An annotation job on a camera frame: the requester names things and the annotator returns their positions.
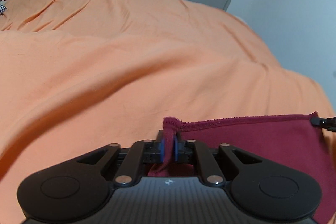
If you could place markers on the orange blanket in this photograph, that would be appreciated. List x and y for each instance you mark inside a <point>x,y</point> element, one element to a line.
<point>131,69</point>

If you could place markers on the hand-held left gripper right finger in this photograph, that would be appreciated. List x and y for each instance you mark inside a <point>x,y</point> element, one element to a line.
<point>175,148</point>

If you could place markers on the maroon long-sleeve sweater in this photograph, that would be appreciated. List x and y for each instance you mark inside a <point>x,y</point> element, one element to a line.
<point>262,150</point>

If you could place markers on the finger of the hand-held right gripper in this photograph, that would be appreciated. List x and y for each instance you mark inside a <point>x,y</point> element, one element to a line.
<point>324,123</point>

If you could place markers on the black white houndstooth pillow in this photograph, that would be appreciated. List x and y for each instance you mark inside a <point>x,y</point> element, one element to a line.
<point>2,8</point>

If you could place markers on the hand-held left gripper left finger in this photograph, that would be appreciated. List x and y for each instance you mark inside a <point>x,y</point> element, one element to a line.
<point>163,146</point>

